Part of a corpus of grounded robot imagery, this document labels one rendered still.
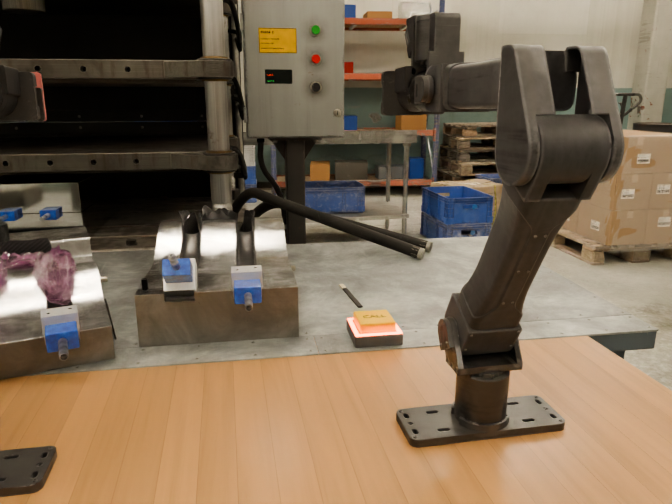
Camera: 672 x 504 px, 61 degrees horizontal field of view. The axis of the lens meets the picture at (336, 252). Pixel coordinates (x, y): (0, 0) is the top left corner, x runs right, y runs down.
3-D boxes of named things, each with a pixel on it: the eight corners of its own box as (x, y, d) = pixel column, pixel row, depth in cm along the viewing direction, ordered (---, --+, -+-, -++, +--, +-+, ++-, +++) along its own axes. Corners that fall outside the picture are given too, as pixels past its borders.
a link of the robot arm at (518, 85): (415, 64, 74) (538, 37, 45) (479, 65, 76) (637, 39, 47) (412, 159, 77) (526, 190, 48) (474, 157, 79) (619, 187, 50)
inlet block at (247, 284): (266, 323, 85) (265, 289, 84) (232, 326, 85) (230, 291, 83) (262, 294, 98) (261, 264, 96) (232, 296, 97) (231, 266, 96)
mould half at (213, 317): (299, 337, 96) (297, 260, 93) (139, 347, 92) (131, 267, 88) (279, 257, 144) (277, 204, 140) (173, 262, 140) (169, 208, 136)
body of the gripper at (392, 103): (380, 71, 88) (394, 68, 81) (442, 72, 90) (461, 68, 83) (379, 114, 90) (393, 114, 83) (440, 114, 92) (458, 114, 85)
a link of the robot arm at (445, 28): (397, 19, 80) (426, 3, 68) (455, 20, 81) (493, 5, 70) (395, 104, 83) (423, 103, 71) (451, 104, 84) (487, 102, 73)
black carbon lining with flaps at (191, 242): (260, 288, 99) (258, 235, 97) (165, 293, 97) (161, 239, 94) (255, 240, 132) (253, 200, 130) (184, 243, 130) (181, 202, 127)
